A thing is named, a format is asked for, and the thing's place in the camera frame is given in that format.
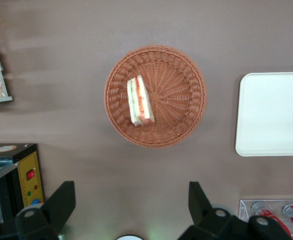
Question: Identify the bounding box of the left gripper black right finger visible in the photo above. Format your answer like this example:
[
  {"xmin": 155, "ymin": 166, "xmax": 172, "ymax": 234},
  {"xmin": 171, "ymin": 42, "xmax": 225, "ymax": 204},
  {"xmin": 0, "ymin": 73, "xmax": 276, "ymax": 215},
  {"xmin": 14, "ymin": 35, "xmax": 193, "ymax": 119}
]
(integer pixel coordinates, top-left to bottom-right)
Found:
[{"xmin": 177, "ymin": 181, "xmax": 250, "ymax": 240}]

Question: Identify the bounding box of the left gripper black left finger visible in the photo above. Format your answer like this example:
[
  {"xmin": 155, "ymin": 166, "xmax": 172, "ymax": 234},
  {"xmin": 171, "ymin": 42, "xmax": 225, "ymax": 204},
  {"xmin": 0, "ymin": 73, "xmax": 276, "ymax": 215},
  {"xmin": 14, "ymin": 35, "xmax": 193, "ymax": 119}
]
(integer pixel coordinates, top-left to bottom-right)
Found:
[{"xmin": 15, "ymin": 180, "xmax": 77, "ymax": 240}]

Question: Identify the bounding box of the triangle sandwich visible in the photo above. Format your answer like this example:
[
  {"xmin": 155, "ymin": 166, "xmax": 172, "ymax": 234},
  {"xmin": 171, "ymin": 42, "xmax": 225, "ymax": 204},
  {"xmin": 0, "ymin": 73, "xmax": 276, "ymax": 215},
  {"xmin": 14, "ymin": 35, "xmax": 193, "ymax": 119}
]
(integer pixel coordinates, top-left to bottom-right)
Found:
[{"xmin": 126, "ymin": 75, "xmax": 156, "ymax": 127}]

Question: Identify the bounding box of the large brown wicker basket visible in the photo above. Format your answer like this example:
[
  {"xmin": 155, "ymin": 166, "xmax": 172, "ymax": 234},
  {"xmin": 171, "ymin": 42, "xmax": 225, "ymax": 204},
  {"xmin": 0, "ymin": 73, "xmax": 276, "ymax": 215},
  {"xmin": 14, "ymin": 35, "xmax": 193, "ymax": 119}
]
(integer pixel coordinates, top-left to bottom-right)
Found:
[{"xmin": 103, "ymin": 44, "xmax": 208, "ymax": 149}]

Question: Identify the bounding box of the beige serving tray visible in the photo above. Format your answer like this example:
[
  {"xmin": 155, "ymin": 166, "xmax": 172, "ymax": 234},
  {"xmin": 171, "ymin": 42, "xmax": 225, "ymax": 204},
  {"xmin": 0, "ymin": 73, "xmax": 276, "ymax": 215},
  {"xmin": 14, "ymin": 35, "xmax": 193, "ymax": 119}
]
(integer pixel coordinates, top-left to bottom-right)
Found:
[{"xmin": 234, "ymin": 71, "xmax": 293, "ymax": 157}]

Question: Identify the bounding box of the clear acrylic bottle rack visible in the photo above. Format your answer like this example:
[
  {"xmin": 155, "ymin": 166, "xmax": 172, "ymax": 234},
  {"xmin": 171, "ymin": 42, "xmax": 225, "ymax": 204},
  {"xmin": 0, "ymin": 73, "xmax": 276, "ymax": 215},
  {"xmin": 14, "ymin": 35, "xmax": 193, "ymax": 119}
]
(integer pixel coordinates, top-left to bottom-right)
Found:
[{"xmin": 238, "ymin": 199, "xmax": 293, "ymax": 240}]

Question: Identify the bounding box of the black food warmer cabinet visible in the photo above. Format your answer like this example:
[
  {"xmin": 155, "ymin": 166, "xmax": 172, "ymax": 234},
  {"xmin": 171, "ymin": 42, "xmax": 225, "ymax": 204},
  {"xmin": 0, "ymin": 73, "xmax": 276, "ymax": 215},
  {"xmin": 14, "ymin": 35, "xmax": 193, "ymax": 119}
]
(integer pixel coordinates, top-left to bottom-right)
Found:
[{"xmin": 0, "ymin": 143, "xmax": 45, "ymax": 223}]

